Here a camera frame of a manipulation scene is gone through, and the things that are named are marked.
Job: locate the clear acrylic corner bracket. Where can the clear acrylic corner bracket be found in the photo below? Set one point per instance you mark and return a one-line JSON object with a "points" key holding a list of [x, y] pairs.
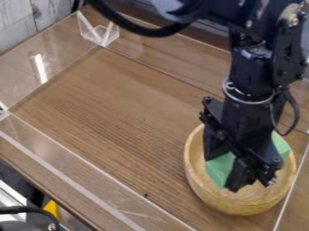
{"points": [[102, 35]]}

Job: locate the green rectangular block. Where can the green rectangular block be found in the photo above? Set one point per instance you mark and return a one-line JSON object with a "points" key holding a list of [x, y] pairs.
{"points": [[220, 167]]}

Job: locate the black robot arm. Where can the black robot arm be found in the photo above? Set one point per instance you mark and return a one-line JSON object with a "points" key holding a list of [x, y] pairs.
{"points": [[268, 62]]}

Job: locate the yellow black equipment part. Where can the yellow black equipment part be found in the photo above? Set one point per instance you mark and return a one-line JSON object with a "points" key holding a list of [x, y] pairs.
{"points": [[52, 207]]}

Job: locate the brown wooden bowl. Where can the brown wooden bowl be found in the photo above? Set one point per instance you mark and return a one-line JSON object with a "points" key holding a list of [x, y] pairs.
{"points": [[254, 199]]}

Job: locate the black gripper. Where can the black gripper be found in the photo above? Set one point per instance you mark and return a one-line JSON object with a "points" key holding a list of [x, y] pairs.
{"points": [[240, 127]]}

